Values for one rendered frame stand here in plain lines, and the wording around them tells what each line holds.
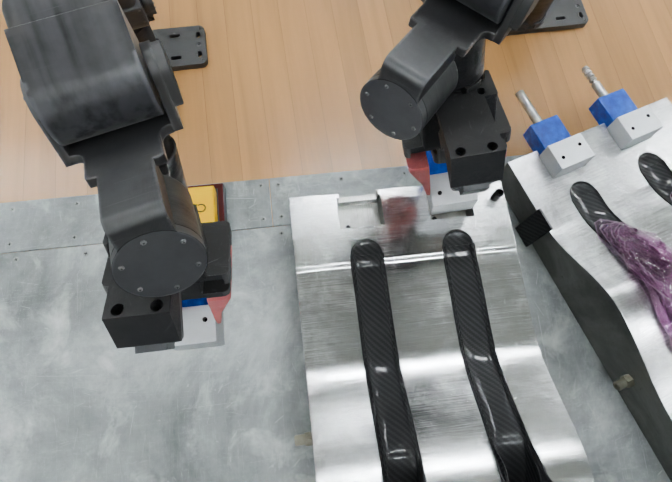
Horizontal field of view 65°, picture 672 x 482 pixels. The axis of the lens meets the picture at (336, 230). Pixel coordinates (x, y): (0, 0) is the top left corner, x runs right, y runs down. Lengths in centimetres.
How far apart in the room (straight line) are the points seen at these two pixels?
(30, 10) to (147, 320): 20
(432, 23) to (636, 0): 66
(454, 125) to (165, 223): 25
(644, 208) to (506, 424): 34
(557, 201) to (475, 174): 30
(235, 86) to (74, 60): 48
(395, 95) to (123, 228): 21
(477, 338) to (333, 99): 40
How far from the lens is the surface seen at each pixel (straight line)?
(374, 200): 65
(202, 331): 52
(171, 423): 69
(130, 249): 33
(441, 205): 58
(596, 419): 75
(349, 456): 55
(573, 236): 72
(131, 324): 37
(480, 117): 46
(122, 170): 35
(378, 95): 42
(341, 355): 59
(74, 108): 35
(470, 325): 62
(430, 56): 40
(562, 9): 97
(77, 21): 36
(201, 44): 86
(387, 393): 58
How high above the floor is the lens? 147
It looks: 71 degrees down
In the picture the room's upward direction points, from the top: 7 degrees clockwise
